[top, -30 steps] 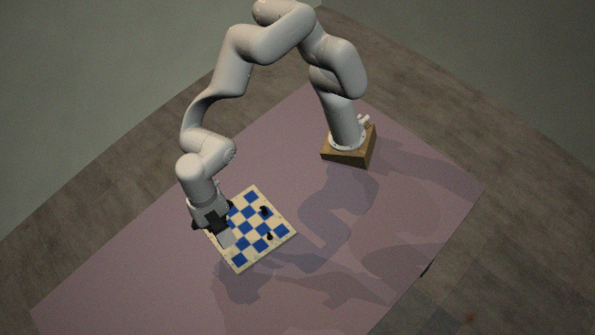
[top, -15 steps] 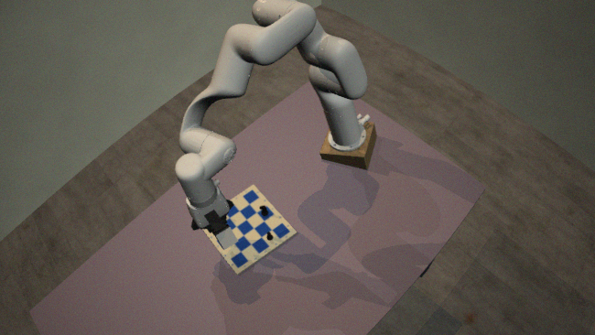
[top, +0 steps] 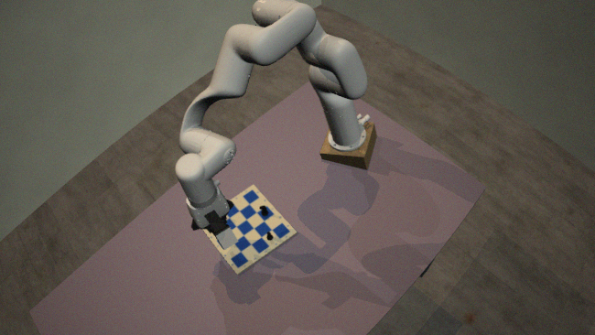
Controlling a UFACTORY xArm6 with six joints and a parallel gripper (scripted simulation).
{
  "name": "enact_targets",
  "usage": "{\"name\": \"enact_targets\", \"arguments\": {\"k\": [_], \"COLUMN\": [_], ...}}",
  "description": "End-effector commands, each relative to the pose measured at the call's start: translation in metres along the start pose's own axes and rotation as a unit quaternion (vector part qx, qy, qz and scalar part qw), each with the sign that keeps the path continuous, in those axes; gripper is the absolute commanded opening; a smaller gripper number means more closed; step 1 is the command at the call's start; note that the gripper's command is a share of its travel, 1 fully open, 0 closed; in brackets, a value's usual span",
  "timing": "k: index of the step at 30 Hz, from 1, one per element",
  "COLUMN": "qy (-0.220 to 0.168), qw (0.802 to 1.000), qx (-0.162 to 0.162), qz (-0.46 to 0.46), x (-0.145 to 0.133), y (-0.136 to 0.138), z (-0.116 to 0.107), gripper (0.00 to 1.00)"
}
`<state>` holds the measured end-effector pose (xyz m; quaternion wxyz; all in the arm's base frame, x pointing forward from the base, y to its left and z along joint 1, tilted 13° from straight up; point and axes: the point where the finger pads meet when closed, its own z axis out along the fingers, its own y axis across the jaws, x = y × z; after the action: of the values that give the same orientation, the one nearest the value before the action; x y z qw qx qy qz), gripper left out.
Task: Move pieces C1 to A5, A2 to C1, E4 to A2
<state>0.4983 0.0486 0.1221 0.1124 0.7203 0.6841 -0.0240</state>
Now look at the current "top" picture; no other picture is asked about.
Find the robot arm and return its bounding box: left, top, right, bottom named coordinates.
left=175, top=0, right=370, bottom=209

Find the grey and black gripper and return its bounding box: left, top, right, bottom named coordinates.
left=187, top=186, right=234, bottom=233

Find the blue and cream chessboard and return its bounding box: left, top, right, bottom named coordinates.
left=203, top=185, right=297, bottom=275

